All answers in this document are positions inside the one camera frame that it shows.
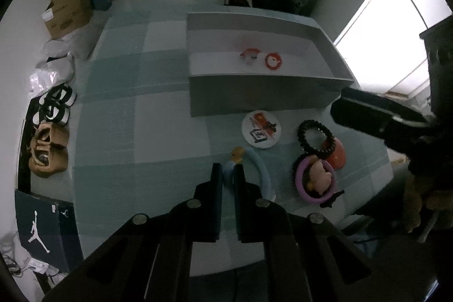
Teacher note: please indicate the brown cardboard box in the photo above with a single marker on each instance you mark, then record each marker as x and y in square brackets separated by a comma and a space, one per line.
[69, 13]

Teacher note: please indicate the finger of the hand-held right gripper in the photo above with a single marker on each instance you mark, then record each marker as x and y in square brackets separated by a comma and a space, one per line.
[357, 119]
[375, 102]

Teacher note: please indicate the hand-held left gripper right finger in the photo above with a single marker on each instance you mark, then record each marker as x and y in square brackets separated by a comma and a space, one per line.
[240, 188]

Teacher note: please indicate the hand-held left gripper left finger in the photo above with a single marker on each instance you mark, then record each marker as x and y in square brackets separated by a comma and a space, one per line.
[216, 188]

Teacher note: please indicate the red round case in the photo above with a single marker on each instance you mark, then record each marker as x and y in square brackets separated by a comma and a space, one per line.
[338, 157]

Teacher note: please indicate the teal checkered tablecloth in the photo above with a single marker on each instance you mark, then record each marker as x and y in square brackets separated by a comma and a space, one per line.
[159, 132]

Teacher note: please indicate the brown plush slipper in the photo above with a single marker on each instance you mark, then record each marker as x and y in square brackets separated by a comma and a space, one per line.
[47, 160]
[53, 135]

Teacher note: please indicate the white plastic bag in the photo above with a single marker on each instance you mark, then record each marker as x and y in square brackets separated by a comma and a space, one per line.
[58, 52]

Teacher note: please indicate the grey cardboard box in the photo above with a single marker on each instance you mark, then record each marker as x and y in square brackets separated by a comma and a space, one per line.
[254, 93]

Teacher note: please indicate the dark blue shoe box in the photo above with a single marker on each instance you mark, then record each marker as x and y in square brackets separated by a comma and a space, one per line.
[40, 227]

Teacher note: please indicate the round white printed badge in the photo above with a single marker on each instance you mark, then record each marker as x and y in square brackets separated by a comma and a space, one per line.
[261, 129]

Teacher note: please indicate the black and white slipper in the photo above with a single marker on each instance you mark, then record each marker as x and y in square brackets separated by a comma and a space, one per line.
[51, 112]
[61, 96]

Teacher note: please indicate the blue headband with yellow duck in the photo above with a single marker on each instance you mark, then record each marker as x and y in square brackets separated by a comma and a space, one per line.
[263, 174]

